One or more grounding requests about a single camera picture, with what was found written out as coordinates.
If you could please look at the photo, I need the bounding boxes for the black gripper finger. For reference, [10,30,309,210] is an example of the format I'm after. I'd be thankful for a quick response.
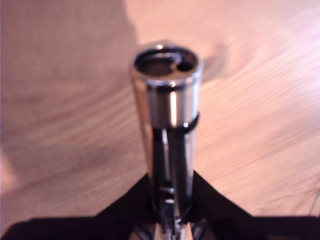
[191,171,253,222]
[96,174,157,226]

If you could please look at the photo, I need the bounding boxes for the metallic silver laser pointer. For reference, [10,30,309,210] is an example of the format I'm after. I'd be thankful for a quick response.
[128,41,203,240]

